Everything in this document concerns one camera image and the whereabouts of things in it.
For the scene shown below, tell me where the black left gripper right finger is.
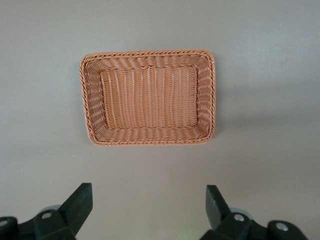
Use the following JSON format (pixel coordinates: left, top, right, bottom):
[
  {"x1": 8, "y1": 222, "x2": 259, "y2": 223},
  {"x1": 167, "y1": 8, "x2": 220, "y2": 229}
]
[{"x1": 200, "y1": 184, "x2": 309, "y2": 240}]

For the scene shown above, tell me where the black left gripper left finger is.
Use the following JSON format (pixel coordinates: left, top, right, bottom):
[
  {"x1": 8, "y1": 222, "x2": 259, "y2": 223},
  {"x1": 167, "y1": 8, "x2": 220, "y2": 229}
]
[{"x1": 0, "y1": 182, "x2": 94, "y2": 240}]

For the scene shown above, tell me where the brown wicker basket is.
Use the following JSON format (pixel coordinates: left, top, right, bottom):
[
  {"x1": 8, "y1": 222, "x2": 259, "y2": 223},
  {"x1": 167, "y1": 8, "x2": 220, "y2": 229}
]
[{"x1": 79, "y1": 48, "x2": 216, "y2": 148}]

